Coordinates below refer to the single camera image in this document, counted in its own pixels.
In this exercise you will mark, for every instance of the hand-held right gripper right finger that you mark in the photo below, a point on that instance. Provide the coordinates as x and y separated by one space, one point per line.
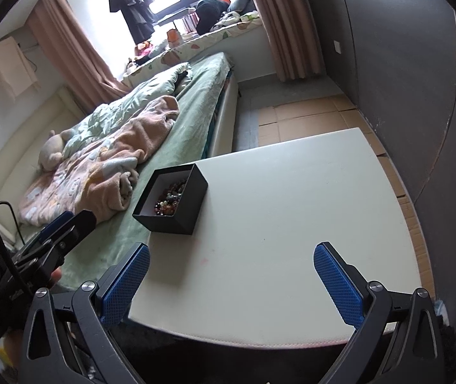
338 284

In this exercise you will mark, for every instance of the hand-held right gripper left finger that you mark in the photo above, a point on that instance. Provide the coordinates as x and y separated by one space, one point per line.
128 284

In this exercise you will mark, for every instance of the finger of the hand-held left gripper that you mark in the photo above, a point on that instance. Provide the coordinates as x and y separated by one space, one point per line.
80 224
57 223

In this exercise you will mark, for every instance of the pile of colourful beaded jewelry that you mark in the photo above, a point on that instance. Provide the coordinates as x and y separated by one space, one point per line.
170 200

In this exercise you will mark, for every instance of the black jewelry box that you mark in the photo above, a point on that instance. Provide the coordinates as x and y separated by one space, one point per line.
190 208

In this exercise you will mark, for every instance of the person's left hand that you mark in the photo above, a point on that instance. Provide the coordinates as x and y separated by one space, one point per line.
55 278

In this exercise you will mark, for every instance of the pink fleece blanket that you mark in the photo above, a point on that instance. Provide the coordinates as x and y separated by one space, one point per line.
92 168

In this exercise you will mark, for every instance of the beige plush toy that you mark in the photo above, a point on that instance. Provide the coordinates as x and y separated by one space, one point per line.
52 152

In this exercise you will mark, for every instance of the cream padded headboard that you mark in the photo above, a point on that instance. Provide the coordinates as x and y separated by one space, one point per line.
24 140

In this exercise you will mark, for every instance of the light green quilt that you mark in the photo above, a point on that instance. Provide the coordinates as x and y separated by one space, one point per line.
140 92

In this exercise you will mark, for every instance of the beige hanging towel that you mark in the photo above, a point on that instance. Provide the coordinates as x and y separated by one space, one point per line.
12 68

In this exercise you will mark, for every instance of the pinkish brown curtain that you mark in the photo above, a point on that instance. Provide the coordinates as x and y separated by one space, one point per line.
72 56
288 28

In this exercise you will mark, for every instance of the bed with green sheet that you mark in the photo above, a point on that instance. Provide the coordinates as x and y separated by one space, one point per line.
196 100

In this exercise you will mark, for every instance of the pink toy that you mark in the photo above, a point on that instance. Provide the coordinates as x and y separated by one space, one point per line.
145 50

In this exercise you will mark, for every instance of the orange bag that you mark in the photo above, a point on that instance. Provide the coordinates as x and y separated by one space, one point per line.
174 36

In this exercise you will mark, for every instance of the printed window seat cushion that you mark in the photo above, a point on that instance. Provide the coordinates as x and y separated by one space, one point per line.
196 44

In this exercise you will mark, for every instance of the hanging dark clothes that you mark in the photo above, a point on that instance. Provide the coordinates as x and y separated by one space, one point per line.
130 4

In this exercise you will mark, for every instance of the white bed frame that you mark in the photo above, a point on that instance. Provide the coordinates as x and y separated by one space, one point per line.
226 120

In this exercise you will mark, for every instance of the white wall socket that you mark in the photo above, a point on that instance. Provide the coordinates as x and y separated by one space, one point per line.
338 47

